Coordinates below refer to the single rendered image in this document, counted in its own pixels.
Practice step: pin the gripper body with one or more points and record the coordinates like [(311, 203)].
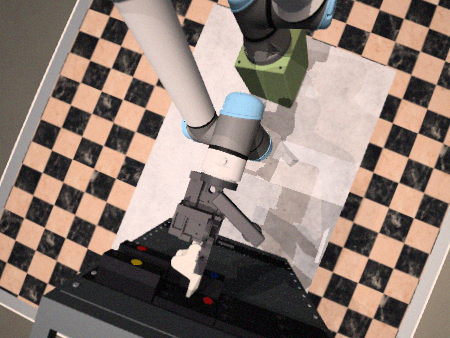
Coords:
[(194, 219)]

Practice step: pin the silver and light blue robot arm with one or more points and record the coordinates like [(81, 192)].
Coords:
[(158, 31)]

